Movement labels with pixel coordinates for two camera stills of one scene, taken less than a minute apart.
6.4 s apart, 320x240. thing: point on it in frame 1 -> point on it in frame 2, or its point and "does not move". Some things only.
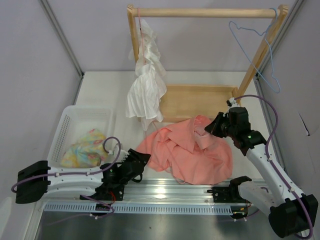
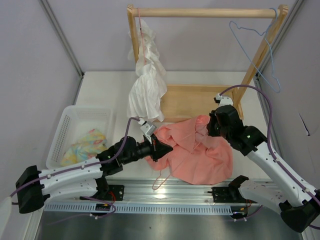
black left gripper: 135,155 -> 157,149
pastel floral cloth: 88,151 does not move
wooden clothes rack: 183,101 does not move
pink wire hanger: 172,173 -> 153,188
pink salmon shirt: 186,153 does not move
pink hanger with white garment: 139,20 does not move
